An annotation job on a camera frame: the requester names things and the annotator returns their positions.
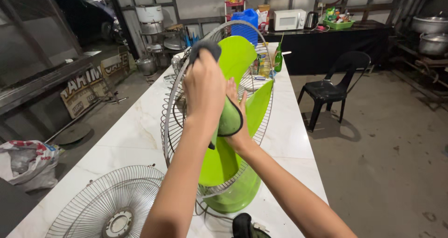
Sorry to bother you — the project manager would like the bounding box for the metal wire fan guard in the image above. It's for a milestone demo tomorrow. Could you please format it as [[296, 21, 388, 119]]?
[[160, 20, 276, 199]]

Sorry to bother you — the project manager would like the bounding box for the black plastic chair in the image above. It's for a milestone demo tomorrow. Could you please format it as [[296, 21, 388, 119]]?
[[297, 51, 371, 133]]

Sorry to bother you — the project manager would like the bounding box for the person's left hand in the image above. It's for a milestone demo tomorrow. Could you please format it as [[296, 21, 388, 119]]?
[[182, 48, 227, 127]]

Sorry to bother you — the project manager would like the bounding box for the blue plastic water jug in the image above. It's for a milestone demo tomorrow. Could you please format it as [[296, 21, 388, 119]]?
[[231, 8, 259, 46]]

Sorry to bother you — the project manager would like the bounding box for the gray fan power cord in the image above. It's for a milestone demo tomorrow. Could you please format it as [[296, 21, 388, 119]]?
[[194, 199, 234, 222]]

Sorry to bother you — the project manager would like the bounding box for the round metal base with pole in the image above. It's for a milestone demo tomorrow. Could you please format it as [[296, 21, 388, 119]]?
[[44, 96, 129, 146]]

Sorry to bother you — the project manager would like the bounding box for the printed sign board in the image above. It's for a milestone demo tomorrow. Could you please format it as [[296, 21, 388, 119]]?
[[60, 50, 131, 120]]

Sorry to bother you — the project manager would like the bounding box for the steel stovetop kettle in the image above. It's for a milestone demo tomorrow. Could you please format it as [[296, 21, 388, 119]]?
[[135, 56, 158, 77]]

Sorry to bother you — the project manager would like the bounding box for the red and white small rack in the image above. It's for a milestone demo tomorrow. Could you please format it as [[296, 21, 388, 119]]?
[[224, 0, 246, 22]]

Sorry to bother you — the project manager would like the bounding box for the black draped counter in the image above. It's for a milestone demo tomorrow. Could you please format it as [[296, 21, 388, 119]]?
[[261, 20, 393, 76]]

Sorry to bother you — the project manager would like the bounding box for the steel electric kettle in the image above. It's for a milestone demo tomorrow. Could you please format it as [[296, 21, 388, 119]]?
[[304, 11, 320, 31]]

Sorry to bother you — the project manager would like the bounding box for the black strap object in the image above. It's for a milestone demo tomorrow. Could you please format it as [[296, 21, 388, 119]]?
[[232, 213, 272, 238]]

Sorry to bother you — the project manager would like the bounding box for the green tray with packets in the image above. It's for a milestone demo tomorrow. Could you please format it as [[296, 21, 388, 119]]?
[[322, 7, 356, 30]]

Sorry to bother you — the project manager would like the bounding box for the orange and white packet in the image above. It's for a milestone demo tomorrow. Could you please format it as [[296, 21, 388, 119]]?
[[256, 4, 271, 32]]

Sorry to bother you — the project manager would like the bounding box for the dark parked car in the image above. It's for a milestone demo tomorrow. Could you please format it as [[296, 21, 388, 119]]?
[[48, 0, 124, 45]]

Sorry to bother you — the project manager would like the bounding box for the large aluminium pot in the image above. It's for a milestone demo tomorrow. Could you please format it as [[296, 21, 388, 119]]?
[[419, 32, 448, 56], [411, 15, 448, 35]]

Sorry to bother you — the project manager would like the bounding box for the white rice cooker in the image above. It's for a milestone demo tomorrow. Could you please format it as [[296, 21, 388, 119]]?
[[135, 4, 165, 24]]

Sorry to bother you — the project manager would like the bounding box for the metal shelf with cookware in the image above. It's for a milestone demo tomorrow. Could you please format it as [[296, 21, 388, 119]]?
[[138, 21, 188, 69]]

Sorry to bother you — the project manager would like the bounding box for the glass display cabinet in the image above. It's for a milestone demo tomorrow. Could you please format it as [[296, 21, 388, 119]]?
[[0, 0, 117, 141]]

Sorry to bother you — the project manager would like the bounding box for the white plastic sack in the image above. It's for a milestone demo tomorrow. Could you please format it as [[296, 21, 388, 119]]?
[[0, 140, 60, 192]]

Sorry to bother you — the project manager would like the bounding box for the metal pot stand rack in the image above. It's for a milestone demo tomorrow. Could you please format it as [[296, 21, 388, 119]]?
[[388, 35, 448, 110]]

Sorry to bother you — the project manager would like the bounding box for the detached wire fan grille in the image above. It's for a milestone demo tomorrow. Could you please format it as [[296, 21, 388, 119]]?
[[45, 165, 165, 238]]

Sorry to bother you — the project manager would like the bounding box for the green plastic fan blade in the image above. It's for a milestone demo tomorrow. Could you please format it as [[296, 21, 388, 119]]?
[[198, 36, 274, 187]]

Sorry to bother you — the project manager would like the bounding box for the green glass bottle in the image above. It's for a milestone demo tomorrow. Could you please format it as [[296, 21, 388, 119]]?
[[274, 33, 284, 73]]

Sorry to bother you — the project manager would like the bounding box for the gray cleaning cloth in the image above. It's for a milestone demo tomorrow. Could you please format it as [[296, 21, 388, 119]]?
[[188, 40, 244, 150]]

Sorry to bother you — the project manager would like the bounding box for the person's right hand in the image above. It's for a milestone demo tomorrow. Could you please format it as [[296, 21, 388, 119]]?
[[224, 78, 252, 153]]

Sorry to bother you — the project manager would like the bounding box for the white microwave oven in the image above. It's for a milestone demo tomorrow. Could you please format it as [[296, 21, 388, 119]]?
[[273, 9, 307, 31]]

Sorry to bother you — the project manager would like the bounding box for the green fan motor housing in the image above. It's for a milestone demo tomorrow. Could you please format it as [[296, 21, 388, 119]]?
[[203, 164, 262, 214]]

